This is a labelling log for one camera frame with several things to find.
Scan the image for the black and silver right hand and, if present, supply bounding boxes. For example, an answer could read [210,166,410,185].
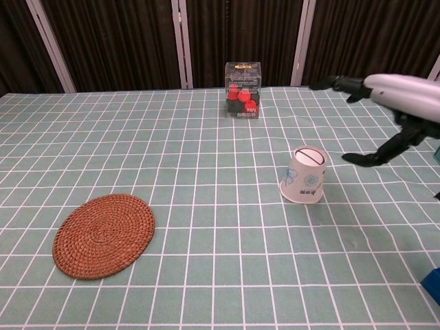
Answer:
[309,73,440,168]

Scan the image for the white paper cup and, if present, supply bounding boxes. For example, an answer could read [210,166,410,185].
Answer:
[279,146,327,205]

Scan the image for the clear box with red items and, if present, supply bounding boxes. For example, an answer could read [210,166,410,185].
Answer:
[223,61,265,120]

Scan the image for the blue toy building block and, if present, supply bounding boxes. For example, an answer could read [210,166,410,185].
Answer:
[420,267,440,297]

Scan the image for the green grid tablecloth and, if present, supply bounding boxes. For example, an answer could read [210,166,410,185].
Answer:
[0,82,440,330]

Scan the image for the black pleated curtain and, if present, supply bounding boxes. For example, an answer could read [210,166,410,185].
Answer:
[0,0,440,98]

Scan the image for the round woven rattan coaster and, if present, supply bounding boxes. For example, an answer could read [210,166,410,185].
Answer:
[52,193,156,281]

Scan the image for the white frame post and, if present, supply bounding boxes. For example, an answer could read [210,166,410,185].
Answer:
[425,56,440,83]
[25,0,77,94]
[289,0,318,87]
[170,0,194,89]

